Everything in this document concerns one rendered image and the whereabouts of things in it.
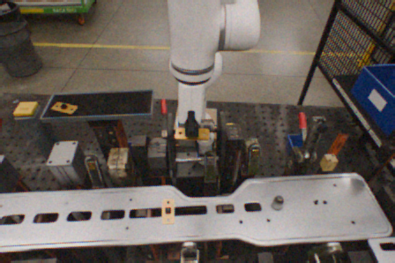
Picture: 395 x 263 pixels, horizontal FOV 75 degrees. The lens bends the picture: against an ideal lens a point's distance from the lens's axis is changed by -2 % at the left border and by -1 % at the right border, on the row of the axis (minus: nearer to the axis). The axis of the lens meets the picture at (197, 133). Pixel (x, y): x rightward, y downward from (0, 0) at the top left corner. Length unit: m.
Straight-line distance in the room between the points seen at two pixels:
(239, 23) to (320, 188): 0.67
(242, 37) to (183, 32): 0.09
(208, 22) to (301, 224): 0.65
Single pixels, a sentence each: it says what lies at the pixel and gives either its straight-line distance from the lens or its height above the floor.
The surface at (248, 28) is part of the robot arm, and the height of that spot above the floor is 1.56.
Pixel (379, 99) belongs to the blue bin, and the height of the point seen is 1.11.
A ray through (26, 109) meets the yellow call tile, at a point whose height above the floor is 1.16.
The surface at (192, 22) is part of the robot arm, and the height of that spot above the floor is 1.58.
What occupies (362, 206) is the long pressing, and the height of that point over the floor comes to 1.00.
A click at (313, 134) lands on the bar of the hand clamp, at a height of 1.16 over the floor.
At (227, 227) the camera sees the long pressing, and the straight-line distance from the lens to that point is 0.82.
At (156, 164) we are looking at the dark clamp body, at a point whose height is 1.04.
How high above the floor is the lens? 1.75
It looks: 47 degrees down
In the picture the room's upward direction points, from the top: straight up
